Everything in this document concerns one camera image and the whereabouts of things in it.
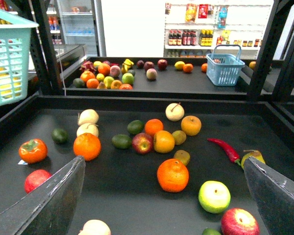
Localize white price tag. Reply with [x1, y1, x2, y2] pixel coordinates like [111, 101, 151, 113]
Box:
[18, 160, 28, 165]

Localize small blue shopping basket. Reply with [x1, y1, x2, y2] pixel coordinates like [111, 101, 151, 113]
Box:
[206, 45, 245, 86]

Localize glass top freezer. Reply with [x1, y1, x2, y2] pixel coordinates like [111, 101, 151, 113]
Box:
[26, 44, 88, 79]

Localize red chili pepper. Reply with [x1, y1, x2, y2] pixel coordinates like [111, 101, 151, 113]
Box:
[207, 138, 241, 165]

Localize light teal shopping basket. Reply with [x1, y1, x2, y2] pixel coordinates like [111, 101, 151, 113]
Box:
[0, 9, 39, 106]

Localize red apple front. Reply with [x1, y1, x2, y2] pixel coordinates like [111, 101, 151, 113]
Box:
[221, 208, 260, 235]

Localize brown kiwi lower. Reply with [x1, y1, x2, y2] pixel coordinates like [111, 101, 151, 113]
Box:
[173, 150, 191, 166]

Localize far dark red apple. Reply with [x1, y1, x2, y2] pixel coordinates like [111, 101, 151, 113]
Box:
[157, 59, 168, 71]

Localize far orange on shelf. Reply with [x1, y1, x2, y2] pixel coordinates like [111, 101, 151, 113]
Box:
[183, 63, 194, 73]

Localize white pear front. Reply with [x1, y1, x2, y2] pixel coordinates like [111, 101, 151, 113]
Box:
[78, 219, 112, 235]

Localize white pear left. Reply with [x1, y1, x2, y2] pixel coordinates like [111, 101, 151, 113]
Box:
[77, 109, 99, 126]

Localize red yellow apple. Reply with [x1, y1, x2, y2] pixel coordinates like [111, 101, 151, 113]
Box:
[132, 133, 153, 155]

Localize golden yellow apple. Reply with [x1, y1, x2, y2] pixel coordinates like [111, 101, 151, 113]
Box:
[181, 116, 202, 136]

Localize green lime upper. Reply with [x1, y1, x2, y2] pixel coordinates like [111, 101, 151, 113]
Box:
[127, 120, 145, 135]

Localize white pear middle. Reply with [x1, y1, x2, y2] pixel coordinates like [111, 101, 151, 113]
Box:
[76, 123, 99, 137]

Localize brown kiwi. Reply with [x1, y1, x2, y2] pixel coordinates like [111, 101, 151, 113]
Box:
[173, 150, 191, 166]
[172, 130, 187, 145]

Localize large orange centre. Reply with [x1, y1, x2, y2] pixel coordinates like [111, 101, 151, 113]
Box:
[157, 158, 189, 193]

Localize black metal shelf post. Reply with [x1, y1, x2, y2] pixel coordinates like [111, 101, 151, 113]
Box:
[15, 0, 63, 95]

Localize green avocado front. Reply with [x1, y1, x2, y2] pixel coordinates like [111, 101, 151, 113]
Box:
[202, 228, 221, 235]

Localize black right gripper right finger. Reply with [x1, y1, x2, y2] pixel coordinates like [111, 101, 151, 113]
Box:
[244, 158, 294, 235]

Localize orange persimmon with leaf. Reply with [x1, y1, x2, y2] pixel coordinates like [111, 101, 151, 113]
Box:
[19, 139, 48, 164]

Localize green apple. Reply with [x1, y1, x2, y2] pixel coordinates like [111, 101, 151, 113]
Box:
[198, 181, 231, 214]
[122, 73, 135, 85]

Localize brown kiwi upper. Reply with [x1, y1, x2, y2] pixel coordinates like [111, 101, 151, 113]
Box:
[172, 130, 187, 145]

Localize red pomegranate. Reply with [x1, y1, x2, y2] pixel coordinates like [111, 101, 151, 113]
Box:
[24, 169, 52, 193]

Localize large orange mandarin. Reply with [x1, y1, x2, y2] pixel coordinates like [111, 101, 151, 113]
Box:
[73, 133, 101, 162]

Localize yellow label bottles row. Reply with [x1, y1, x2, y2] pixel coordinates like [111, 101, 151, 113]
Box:
[198, 29, 213, 47]

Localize far lemon on shelf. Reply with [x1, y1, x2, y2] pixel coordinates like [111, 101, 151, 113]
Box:
[174, 61, 185, 71]

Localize green avocado middle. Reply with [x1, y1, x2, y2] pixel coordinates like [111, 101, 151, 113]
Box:
[112, 134, 132, 149]

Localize far green apple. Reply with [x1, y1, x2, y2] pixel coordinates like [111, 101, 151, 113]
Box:
[122, 73, 135, 85]

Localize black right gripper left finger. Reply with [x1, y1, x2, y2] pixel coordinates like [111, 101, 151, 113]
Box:
[0, 156, 85, 235]

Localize yellow green pear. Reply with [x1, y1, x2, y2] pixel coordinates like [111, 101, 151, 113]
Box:
[241, 149, 266, 169]

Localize dark green avocado left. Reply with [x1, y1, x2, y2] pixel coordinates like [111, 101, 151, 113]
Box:
[51, 128, 68, 144]

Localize small orange tangerine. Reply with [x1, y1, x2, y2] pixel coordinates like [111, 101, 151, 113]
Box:
[145, 118, 164, 137]

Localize white pear with stem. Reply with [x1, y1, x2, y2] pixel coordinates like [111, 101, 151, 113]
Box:
[165, 103, 185, 121]

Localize yellow orange fruit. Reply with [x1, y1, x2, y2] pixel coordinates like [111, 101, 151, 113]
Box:
[153, 130, 175, 153]

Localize dark sauce bottles row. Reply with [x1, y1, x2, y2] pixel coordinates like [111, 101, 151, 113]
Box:
[167, 29, 197, 46]

